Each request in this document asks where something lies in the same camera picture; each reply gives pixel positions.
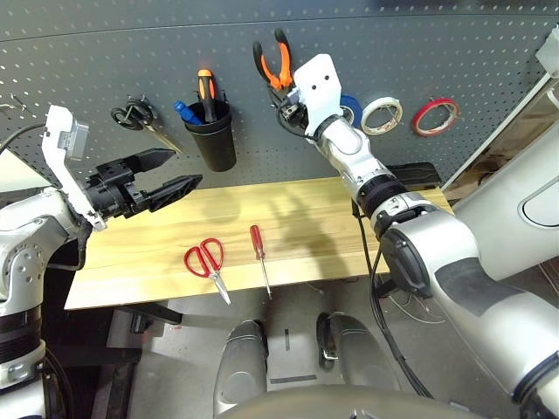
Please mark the clear plastic bin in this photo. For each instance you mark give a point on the clear plastic bin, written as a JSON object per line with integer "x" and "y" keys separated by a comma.
{"x": 549, "y": 52}

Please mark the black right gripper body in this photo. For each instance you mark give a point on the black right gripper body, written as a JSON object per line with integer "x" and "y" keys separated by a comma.
{"x": 293, "y": 111}

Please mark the black tool case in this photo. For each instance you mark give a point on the black tool case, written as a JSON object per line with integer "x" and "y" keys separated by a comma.
{"x": 419, "y": 174}

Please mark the orange black screwdriver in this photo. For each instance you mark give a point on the orange black screwdriver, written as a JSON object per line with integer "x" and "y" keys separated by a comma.
{"x": 206, "y": 91}

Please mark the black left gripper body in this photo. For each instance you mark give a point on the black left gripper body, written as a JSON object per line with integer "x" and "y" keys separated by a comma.
{"x": 115, "y": 192}

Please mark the silver robot leg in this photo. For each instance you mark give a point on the silver robot leg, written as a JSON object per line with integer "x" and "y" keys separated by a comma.
{"x": 362, "y": 353}
{"x": 242, "y": 366}

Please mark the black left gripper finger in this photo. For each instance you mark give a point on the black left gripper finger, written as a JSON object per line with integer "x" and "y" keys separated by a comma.
{"x": 150, "y": 160}
{"x": 174, "y": 190}

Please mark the silver left robot leg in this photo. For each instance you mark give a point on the silver left robot leg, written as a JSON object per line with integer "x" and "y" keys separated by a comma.
{"x": 242, "y": 366}

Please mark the grey robot torso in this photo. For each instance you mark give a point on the grey robot torso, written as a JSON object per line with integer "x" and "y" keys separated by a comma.
{"x": 349, "y": 403}

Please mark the black table support bracket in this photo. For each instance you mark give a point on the black table support bracket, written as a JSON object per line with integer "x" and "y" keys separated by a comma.
{"x": 384, "y": 289}
{"x": 153, "y": 312}

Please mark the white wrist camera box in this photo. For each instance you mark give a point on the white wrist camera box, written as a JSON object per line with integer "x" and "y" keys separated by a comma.
{"x": 319, "y": 91}
{"x": 59, "y": 153}

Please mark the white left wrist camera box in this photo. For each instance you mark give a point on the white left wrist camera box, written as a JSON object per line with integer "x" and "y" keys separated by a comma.
{"x": 59, "y": 153}

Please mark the red tape roll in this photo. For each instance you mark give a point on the red tape roll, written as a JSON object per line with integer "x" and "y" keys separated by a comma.
{"x": 417, "y": 121}

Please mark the grey metal pegboard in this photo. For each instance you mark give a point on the grey metal pegboard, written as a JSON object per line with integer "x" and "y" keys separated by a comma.
{"x": 131, "y": 52}

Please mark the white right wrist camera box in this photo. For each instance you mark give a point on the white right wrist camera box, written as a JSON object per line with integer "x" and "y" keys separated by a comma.
{"x": 319, "y": 91}

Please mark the black plastic cup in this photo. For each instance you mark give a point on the black plastic cup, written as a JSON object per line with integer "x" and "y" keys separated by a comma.
{"x": 216, "y": 148}

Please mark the silver right robot leg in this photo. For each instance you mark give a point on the silver right robot leg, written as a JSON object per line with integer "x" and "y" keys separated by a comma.
{"x": 362, "y": 353}

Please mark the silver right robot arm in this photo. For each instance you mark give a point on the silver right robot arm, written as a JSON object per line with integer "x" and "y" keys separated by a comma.
{"x": 436, "y": 262}

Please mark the metal peg hook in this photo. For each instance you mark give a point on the metal peg hook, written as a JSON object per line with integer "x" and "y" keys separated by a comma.
{"x": 17, "y": 101}

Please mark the blue tape roll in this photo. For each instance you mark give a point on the blue tape roll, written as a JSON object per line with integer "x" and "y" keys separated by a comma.
{"x": 354, "y": 107}

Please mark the orange black pliers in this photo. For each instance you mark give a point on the orange black pliers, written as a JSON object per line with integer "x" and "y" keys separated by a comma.
{"x": 285, "y": 65}

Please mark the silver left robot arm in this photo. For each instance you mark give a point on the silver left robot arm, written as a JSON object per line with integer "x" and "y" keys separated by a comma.
{"x": 26, "y": 270}

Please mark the white frame shelf unit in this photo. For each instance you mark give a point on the white frame shelf unit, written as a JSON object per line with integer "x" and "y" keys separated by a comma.
{"x": 502, "y": 144}

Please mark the white tape roll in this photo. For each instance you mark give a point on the white tape roll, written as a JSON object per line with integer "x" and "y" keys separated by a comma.
{"x": 384, "y": 101}

